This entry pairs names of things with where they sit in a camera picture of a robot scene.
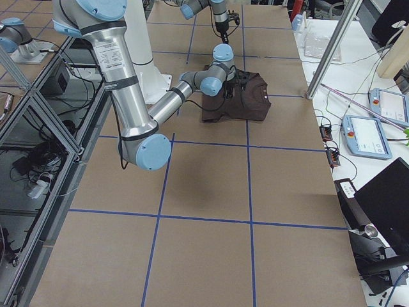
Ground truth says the aluminium frame post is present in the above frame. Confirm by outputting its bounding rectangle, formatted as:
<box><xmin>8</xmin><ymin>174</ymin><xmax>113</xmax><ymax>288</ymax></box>
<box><xmin>306</xmin><ymin>0</ymin><xmax>362</xmax><ymax>100</ymax></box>

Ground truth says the pink metal rod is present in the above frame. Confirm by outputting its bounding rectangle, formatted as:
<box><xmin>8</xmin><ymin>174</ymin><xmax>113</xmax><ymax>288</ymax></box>
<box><xmin>320</xmin><ymin>83</ymin><xmax>408</xmax><ymax>134</ymax></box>

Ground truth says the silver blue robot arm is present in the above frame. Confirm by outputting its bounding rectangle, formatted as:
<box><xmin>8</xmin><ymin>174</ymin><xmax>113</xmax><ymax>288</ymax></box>
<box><xmin>173</xmin><ymin>0</ymin><xmax>229</xmax><ymax>44</ymax></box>
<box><xmin>52</xmin><ymin>1</ymin><xmax>240</xmax><ymax>171</ymax></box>

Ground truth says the black laptop monitor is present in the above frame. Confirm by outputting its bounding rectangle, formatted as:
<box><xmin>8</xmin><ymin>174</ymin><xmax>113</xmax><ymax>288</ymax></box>
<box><xmin>355</xmin><ymin>158</ymin><xmax>408</xmax><ymax>255</ymax></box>

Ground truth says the teach pendant tablet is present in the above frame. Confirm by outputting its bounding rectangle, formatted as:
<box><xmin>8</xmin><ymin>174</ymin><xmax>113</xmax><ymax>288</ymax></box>
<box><xmin>369</xmin><ymin>88</ymin><xmax>408</xmax><ymax>127</ymax></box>
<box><xmin>342</xmin><ymin>115</ymin><xmax>392</xmax><ymax>160</ymax></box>

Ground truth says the far teach pendant tablet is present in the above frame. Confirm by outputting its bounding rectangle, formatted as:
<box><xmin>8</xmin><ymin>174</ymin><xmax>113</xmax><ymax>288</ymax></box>
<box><xmin>369</xmin><ymin>88</ymin><xmax>408</xmax><ymax>127</ymax></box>

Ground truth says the black box with white label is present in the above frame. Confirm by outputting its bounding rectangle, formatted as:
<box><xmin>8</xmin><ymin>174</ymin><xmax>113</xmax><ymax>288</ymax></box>
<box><xmin>334</xmin><ymin>178</ymin><xmax>371</xmax><ymax>231</ymax></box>

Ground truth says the dark brown t-shirt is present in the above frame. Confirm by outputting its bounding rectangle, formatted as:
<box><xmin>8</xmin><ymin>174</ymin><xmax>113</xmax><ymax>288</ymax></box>
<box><xmin>201</xmin><ymin>72</ymin><xmax>271</xmax><ymax>122</ymax></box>

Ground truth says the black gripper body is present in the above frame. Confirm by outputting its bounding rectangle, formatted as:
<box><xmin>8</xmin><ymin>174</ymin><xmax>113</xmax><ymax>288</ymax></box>
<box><xmin>215</xmin><ymin>20</ymin><xmax>229</xmax><ymax>41</ymax></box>
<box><xmin>223</xmin><ymin>72</ymin><xmax>248</xmax><ymax>98</ymax></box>

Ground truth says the clear plastic bag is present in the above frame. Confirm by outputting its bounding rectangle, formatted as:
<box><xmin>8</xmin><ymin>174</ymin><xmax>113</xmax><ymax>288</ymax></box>
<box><xmin>304</xmin><ymin>33</ymin><xmax>331</xmax><ymax>59</ymax></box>

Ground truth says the white pedestal column with base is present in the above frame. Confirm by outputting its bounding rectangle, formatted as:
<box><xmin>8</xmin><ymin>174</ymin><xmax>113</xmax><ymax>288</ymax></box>
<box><xmin>125</xmin><ymin>0</ymin><xmax>172</xmax><ymax>104</ymax></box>

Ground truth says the near teach pendant tablet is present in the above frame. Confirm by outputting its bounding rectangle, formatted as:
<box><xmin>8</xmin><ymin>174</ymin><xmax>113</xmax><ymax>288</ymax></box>
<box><xmin>342</xmin><ymin>115</ymin><xmax>392</xmax><ymax>160</ymax></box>

